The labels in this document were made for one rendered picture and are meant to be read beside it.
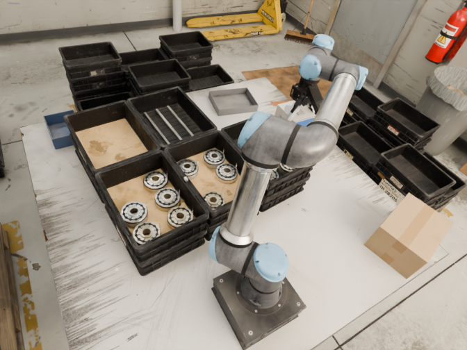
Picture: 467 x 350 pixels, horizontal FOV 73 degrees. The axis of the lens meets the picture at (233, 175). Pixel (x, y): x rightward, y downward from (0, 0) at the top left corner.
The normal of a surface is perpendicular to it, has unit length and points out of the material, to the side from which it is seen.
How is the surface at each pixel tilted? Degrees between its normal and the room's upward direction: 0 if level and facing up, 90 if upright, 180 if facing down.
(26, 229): 0
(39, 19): 90
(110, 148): 0
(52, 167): 0
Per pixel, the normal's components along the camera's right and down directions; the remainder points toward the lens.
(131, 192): 0.13, -0.66
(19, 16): 0.50, 0.69
